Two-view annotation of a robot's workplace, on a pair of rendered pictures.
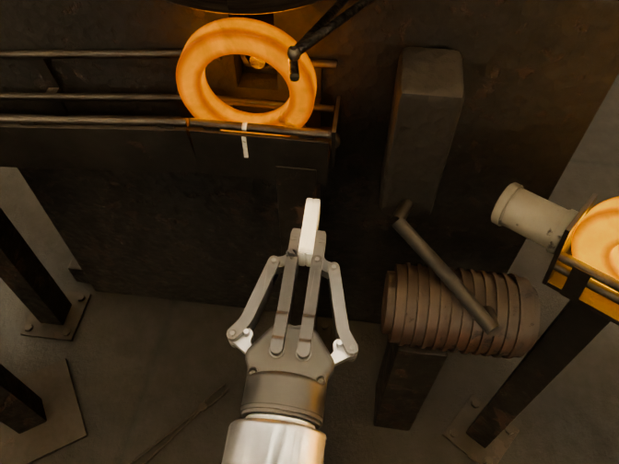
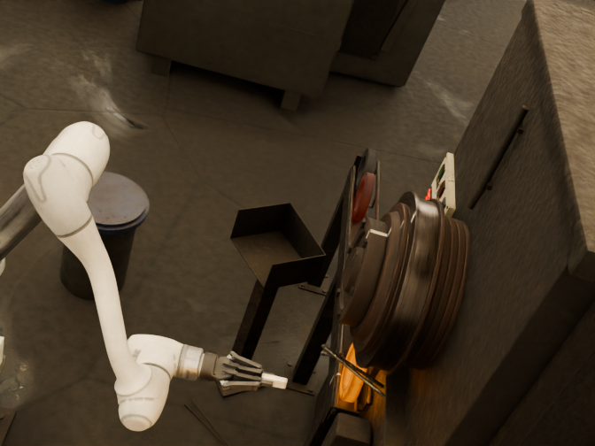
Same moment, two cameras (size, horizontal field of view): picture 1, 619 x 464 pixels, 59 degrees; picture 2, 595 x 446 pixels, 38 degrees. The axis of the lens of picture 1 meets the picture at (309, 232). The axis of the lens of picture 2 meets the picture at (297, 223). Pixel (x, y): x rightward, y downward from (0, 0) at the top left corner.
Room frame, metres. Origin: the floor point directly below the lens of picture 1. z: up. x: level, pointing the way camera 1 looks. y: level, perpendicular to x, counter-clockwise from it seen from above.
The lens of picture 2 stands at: (-0.10, -1.47, 2.56)
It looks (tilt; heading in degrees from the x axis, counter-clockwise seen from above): 40 degrees down; 76
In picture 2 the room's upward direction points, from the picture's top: 20 degrees clockwise
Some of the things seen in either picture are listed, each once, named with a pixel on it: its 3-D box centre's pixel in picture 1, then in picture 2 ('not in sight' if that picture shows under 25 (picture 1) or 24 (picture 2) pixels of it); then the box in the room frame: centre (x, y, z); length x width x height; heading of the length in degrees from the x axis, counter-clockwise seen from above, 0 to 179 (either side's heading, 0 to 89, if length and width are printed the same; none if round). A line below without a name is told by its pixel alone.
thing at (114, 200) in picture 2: not in sight; (99, 238); (-0.23, 0.97, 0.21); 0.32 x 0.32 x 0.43
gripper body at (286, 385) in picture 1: (287, 374); (217, 368); (0.19, 0.02, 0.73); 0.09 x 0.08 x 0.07; 173
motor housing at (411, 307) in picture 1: (432, 361); not in sight; (0.40, -0.23, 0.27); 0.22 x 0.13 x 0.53; 83
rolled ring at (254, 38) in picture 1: (247, 86); (354, 369); (0.58, 0.08, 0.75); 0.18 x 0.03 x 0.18; 83
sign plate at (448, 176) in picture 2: not in sight; (438, 203); (0.72, 0.41, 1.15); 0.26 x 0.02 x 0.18; 83
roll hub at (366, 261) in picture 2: not in sight; (359, 271); (0.47, 0.10, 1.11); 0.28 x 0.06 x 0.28; 83
